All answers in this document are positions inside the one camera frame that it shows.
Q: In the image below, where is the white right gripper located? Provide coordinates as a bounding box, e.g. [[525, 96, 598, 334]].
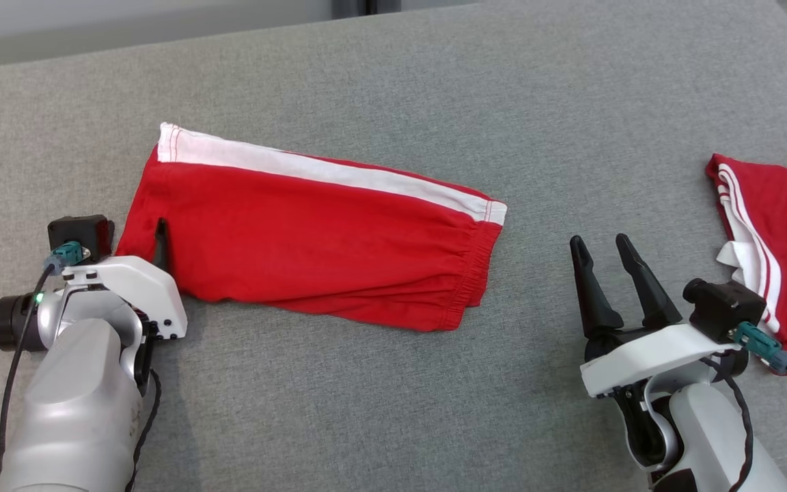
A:
[[569, 234, 743, 399]]

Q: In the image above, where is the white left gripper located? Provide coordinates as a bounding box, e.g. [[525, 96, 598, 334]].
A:
[[62, 219, 189, 341]]

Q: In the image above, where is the red shorts white stripe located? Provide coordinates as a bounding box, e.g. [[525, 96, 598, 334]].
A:
[[115, 122, 508, 333]]

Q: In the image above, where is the left camera cable teal plug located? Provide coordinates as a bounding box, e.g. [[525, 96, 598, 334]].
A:
[[0, 241, 91, 474]]

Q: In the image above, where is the camera cable teal plug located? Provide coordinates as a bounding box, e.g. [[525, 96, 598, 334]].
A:
[[734, 321, 787, 415], [0, 241, 91, 474]]

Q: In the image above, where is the right camera cable teal plug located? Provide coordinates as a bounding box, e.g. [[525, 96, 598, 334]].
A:
[[734, 321, 787, 415]]

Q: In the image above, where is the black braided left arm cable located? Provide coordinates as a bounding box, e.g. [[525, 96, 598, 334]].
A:
[[124, 369, 163, 492]]

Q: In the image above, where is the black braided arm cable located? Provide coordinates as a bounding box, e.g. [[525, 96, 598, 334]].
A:
[[701, 355, 756, 492], [124, 369, 163, 492]]

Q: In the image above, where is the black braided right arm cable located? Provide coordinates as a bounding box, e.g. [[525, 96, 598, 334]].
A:
[[701, 355, 756, 492]]

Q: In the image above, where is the grey metal partition post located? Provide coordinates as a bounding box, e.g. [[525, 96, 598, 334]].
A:
[[332, 0, 402, 18]]

